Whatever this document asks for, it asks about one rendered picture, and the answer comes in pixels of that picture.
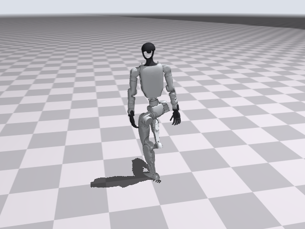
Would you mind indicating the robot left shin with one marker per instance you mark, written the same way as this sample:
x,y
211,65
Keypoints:
x,y
149,157

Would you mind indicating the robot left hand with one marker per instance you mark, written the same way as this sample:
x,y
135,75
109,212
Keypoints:
x,y
132,119

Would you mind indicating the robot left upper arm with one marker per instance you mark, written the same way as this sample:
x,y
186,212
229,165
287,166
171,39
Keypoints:
x,y
134,73

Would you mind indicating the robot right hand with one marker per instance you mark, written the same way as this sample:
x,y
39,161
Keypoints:
x,y
176,116

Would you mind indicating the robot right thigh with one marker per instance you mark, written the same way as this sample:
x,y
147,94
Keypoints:
x,y
166,106

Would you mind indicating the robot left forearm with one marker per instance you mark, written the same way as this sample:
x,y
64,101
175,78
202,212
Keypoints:
x,y
131,101

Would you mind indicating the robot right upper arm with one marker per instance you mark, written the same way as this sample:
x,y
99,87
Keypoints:
x,y
168,77

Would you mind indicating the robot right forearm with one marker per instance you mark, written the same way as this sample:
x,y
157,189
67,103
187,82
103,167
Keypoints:
x,y
173,99

